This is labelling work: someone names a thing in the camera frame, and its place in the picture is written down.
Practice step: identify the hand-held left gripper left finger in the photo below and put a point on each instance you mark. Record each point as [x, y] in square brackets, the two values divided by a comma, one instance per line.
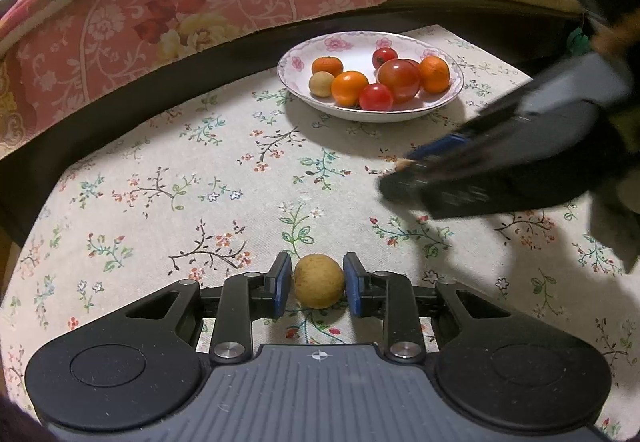
[284, 286]

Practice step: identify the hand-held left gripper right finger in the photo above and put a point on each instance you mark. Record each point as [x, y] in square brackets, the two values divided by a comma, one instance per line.
[351, 288]

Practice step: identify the large orange mandarin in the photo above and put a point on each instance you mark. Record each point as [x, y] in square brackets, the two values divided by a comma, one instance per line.
[434, 74]

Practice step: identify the white floral plate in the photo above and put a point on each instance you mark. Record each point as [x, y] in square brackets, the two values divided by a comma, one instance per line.
[360, 47]

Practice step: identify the large red tomato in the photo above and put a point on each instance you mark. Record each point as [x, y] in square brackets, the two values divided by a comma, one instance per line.
[398, 80]

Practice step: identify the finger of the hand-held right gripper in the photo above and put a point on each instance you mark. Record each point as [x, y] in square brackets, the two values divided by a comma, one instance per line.
[425, 184]
[440, 147]

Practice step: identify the small orange mandarin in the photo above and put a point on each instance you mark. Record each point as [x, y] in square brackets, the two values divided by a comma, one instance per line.
[327, 66]

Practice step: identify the floral tablecloth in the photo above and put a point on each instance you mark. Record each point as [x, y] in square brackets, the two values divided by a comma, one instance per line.
[175, 162]

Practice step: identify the small tan longan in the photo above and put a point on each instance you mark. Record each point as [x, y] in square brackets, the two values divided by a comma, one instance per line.
[321, 85]

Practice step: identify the small red tomato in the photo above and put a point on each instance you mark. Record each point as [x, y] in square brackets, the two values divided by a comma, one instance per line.
[384, 56]

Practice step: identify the dark bed frame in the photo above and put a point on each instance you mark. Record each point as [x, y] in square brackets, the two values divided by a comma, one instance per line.
[225, 67]

